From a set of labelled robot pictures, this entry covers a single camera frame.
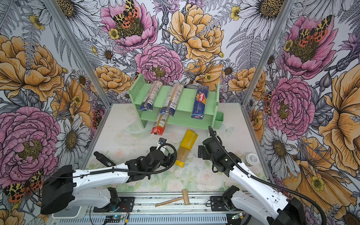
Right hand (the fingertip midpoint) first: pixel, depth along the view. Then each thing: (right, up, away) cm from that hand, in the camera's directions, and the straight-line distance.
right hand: (208, 153), depth 81 cm
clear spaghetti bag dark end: (-33, +33, +3) cm, 46 cm away
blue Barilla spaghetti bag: (-5, +28, -1) cm, 29 cm away
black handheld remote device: (-64, -6, +8) cm, 65 cm away
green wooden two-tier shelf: (+3, +19, +1) cm, 20 cm away
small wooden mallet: (-13, -22, -5) cm, 26 cm away
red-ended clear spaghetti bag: (-29, +14, +6) cm, 33 cm away
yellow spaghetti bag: (-10, +5, +18) cm, 21 cm away
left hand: (-24, -1, +1) cm, 24 cm away
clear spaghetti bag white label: (-21, +26, -2) cm, 34 cm away
